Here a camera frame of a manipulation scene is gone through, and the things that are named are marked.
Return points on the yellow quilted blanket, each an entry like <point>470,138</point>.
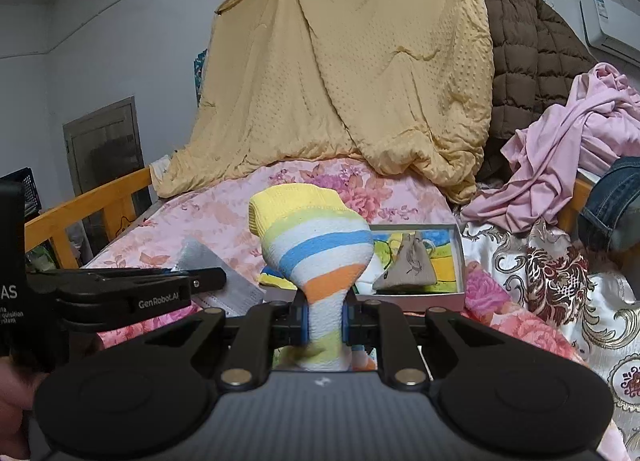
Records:
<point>350,66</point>

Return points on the grey shallow box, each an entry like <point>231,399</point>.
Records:
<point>415,302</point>

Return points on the striped multicolour sock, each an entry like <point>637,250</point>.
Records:
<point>310,241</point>

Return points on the blue and yellow cloth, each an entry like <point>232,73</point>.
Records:
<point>275,278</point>

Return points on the blue jeans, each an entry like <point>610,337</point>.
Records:
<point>615,201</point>

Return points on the white air conditioner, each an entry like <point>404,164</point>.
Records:
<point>612,26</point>

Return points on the brown quilted jacket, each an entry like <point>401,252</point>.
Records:
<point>535,56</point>

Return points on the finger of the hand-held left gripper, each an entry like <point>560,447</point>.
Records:
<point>150,298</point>

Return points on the black plastic crate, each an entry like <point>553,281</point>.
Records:
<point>30,191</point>

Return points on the teal patterned cloth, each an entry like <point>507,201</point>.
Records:
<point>200,76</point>

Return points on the pink garment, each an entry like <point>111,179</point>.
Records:
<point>555,156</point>

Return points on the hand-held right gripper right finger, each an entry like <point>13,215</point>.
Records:
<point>346,323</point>

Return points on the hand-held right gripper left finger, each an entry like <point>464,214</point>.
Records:
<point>303,323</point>

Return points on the grey door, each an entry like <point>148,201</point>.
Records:
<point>105,156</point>

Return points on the white gold patterned cloth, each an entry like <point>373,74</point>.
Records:
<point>550,266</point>

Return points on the person's left hand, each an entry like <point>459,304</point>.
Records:
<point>15,406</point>

